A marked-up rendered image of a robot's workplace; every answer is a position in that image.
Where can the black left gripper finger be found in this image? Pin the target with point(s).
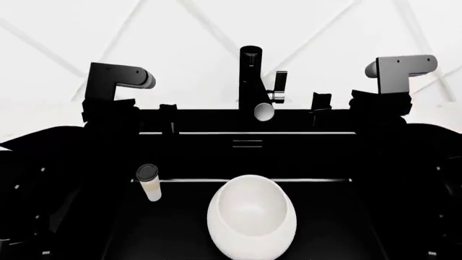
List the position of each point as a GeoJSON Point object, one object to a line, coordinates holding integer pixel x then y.
{"type": "Point", "coordinates": [168, 116]}

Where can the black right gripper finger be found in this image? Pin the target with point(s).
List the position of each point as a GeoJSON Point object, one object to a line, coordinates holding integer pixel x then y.
{"type": "Point", "coordinates": [322, 105]}

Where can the white cup with black lid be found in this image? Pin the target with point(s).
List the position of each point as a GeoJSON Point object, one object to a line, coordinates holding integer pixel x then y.
{"type": "Point", "coordinates": [149, 184]}

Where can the black sink faucet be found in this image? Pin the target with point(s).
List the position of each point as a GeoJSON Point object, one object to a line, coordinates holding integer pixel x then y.
{"type": "Point", "coordinates": [250, 81]}

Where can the black kitchen sink basin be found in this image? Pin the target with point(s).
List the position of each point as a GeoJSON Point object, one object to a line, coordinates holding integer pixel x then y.
{"type": "Point", "coordinates": [252, 159]}

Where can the white bowl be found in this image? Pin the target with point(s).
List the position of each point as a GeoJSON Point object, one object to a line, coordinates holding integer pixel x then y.
{"type": "Point", "coordinates": [249, 216]}

